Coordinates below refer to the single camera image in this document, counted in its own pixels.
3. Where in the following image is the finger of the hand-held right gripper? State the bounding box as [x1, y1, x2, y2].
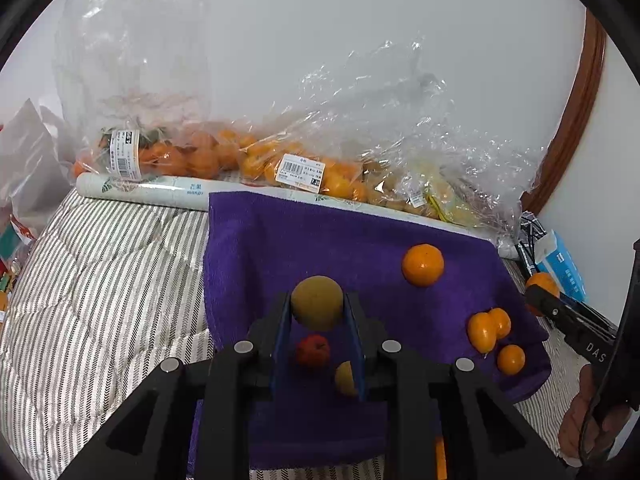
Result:
[557, 294, 621, 333]
[525, 284, 576, 341]

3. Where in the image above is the black white patterned packet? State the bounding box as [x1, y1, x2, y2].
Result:
[517, 211, 552, 277]

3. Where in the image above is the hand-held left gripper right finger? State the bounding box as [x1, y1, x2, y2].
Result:
[342, 290, 571, 480]

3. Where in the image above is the plastic bag of leafy oranges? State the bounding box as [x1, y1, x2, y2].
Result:
[54, 0, 221, 182]

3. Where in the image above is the red white paper bag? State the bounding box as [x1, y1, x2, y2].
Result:
[0, 212, 38, 313]

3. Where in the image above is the white printed paper roll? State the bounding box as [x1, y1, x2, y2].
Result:
[75, 172, 521, 261]

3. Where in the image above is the plastic bag of brown fruit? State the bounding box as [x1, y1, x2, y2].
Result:
[360, 157, 441, 220]

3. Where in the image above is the blue tissue box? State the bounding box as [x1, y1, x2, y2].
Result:
[535, 230, 589, 303]

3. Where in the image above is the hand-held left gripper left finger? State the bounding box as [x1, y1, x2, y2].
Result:
[60, 292, 293, 480]

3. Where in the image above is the purple towel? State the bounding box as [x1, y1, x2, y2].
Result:
[192, 191, 553, 476]

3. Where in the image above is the plastic bag of yellow fruit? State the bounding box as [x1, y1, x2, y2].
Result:
[415, 110, 546, 241]

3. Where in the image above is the small red apple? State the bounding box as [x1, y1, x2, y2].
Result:
[295, 335, 331, 368]

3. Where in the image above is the plastic bag of tangerines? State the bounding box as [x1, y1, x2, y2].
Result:
[217, 75, 373, 202]

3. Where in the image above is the brown wooden frame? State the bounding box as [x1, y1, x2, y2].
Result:
[520, 10, 607, 213]

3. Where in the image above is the green-brown round fruit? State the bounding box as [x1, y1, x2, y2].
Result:
[334, 361, 359, 397]
[291, 275, 345, 332]

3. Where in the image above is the grey plastic bag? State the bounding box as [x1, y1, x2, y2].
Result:
[0, 99, 77, 217]

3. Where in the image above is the person's right hand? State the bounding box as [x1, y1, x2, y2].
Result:
[559, 364, 633, 462]

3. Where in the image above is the small orange tangerine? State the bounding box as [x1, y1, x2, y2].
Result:
[488, 307, 512, 339]
[525, 272, 561, 317]
[496, 344, 526, 376]
[467, 312, 498, 354]

